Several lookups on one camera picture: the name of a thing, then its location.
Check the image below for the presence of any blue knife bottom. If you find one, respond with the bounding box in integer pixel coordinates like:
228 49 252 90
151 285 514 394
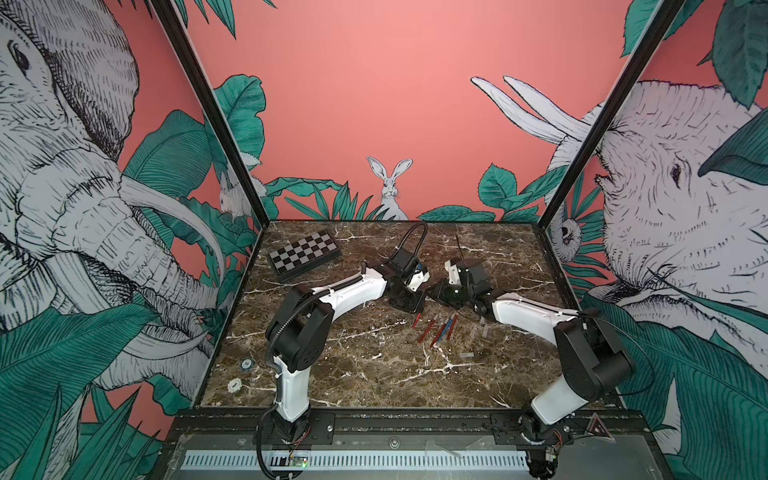
435 319 453 344

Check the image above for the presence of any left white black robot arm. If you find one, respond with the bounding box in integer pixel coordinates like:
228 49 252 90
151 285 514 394
264 250 430 424

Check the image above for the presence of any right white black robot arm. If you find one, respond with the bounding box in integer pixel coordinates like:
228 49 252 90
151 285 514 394
427 258 636 432

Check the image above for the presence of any black white checkerboard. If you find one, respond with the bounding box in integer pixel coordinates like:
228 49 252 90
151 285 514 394
267 230 342 281

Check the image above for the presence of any red warning triangle sticker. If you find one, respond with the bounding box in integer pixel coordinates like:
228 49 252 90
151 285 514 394
585 413 616 443

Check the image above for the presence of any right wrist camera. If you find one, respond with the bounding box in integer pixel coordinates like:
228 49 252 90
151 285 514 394
444 258 462 287

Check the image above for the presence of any left black camera cable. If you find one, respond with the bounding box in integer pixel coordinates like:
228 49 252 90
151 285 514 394
395 220 430 259

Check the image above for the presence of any white perforated cable duct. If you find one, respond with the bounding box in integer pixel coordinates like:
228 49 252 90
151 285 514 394
180 450 528 472

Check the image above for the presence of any black front rail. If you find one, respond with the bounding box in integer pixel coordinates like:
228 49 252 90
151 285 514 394
167 407 652 448

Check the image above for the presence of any right black frame post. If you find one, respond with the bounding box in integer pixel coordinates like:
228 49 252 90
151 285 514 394
537 0 685 230

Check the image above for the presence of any black frame post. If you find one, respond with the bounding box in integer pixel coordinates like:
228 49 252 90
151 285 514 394
151 0 270 230
537 0 685 230

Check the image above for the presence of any left black frame post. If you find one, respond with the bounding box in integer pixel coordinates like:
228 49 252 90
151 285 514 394
151 0 270 230

